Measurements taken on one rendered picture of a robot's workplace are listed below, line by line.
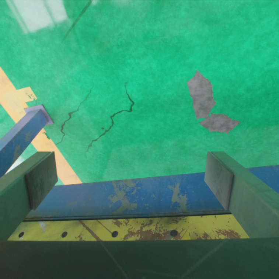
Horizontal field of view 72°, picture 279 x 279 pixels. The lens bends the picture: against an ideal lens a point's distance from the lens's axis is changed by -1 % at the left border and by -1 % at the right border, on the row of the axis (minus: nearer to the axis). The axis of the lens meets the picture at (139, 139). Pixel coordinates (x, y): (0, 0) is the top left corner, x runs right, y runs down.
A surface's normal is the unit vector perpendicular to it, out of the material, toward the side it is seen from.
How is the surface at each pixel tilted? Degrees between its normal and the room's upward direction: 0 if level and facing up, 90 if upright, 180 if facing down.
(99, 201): 90
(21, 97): 0
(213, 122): 0
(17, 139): 90
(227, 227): 90
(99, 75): 0
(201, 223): 90
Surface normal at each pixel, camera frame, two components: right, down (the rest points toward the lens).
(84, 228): -0.26, -0.77
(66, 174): -0.11, 0.63
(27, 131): 0.96, -0.14
